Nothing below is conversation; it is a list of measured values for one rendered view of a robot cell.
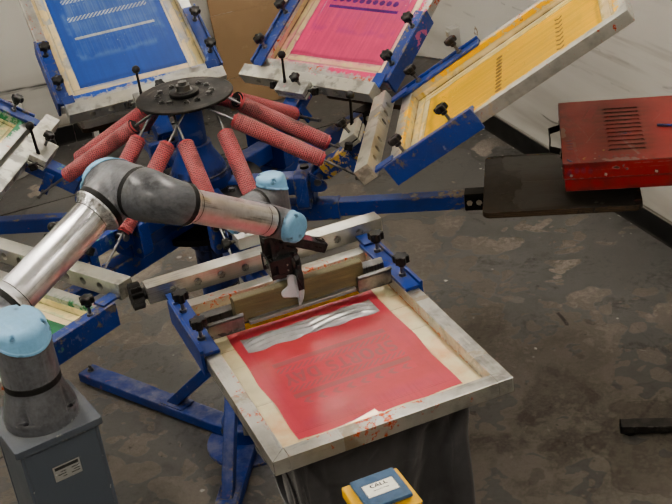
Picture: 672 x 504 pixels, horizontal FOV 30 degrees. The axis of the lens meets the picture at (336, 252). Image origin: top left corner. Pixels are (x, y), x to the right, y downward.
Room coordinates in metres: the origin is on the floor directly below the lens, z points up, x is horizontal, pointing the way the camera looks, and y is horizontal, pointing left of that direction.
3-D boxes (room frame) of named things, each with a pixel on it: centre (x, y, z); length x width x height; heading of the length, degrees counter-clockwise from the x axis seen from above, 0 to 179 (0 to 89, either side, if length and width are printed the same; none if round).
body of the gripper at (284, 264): (2.81, 0.14, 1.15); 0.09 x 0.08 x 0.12; 109
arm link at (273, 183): (2.81, 0.14, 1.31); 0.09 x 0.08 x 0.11; 134
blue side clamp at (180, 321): (2.76, 0.39, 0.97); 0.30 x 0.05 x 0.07; 19
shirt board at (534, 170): (3.49, -0.27, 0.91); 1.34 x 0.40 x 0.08; 79
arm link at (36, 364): (2.15, 0.64, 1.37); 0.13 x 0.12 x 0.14; 44
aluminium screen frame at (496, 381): (2.62, 0.05, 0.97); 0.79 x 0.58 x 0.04; 19
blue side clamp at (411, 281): (2.94, -0.14, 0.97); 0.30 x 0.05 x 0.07; 19
